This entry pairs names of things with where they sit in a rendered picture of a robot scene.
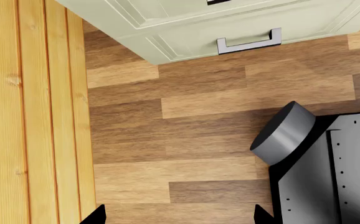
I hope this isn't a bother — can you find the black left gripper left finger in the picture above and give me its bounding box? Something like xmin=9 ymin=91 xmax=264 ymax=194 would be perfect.
xmin=79 ymin=203 xmax=107 ymax=224

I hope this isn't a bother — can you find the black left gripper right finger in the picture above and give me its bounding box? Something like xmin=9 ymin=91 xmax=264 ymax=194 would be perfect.
xmin=253 ymin=203 xmax=277 ymax=224

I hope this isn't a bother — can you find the grey robot wheel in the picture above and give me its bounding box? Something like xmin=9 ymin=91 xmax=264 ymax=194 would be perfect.
xmin=249 ymin=101 xmax=316 ymax=166

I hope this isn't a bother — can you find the wooden slatted table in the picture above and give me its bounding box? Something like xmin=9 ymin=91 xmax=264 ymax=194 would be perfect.
xmin=0 ymin=0 xmax=97 ymax=224

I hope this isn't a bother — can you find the pale green drawer cabinet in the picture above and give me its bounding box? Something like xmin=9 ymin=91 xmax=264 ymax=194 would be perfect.
xmin=54 ymin=0 xmax=360 ymax=65

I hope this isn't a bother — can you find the silver metal drawer handle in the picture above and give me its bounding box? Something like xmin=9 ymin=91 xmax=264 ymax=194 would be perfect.
xmin=216 ymin=27 xmax=283 ymax=55

